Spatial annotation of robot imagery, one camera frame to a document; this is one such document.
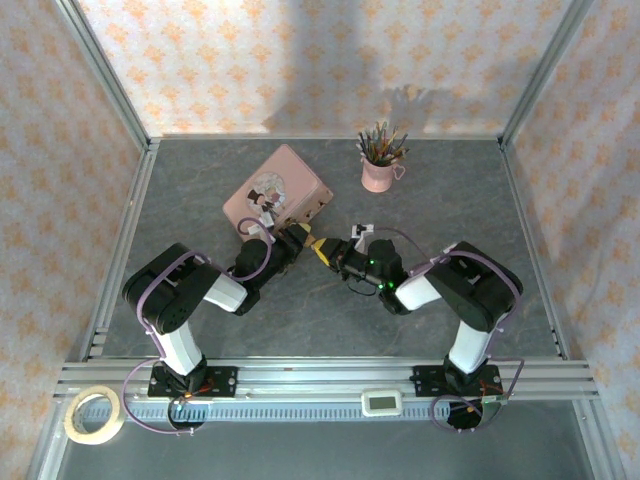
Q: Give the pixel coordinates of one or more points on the pink tin box with figures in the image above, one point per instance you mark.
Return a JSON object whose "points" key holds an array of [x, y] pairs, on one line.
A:
{"points": [[280, 170]]}

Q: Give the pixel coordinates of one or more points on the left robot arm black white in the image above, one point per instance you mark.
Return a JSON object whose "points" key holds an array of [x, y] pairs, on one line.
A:
{"points": [[170, 290]]}

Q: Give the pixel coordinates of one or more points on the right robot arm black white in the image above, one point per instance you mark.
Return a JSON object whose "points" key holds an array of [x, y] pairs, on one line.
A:
{"points": [[480, 290]]}

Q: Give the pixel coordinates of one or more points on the pink pencil cup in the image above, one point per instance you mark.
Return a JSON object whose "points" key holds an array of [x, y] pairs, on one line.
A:
{"points": [[376, 175]]}

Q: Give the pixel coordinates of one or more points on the coloured pencils bundle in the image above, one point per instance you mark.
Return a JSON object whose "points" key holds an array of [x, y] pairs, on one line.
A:
{"points": [[382, 145]]}

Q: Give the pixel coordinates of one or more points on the white digital timer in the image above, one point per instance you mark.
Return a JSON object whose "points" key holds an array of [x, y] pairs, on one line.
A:
{"points": [[382, 402]]}

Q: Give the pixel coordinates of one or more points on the masking tape roll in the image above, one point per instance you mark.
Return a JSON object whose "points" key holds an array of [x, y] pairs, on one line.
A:
{"points": [[75, 430]]}

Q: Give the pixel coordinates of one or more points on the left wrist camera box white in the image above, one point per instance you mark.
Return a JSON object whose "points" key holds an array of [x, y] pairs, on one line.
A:
{"points": [[254, 230]]}

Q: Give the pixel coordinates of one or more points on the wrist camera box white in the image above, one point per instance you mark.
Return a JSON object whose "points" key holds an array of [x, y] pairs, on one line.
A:
{"points": [[254, 230], [361, 232]]}

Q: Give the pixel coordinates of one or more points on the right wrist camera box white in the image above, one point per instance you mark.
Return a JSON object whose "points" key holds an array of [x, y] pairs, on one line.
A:
{"points": [[361, 232]]}

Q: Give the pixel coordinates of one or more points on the aluminium back rail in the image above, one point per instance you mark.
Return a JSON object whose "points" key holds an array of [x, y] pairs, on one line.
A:
{"points": [[325, 136]]}

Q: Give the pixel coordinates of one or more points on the aluminium mounting rail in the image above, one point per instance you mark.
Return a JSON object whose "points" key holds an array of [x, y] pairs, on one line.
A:
{"points": [[325, 372]]}

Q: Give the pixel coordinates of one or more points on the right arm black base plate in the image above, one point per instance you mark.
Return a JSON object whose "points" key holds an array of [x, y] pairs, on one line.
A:
{"points": [[427, 382]]}

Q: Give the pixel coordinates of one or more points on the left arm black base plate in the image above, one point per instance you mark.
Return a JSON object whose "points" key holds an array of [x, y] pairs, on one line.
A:
{"points": [[222, 382]]}

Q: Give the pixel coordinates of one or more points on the aluminium side rail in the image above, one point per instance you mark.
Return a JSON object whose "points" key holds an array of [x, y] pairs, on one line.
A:
{"points": [[515, 175], [129, 225]]}

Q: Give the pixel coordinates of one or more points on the aluminium frame post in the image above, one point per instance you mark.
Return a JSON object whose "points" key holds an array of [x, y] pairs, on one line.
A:
{"points": [[546, 70], [105, 70]]}

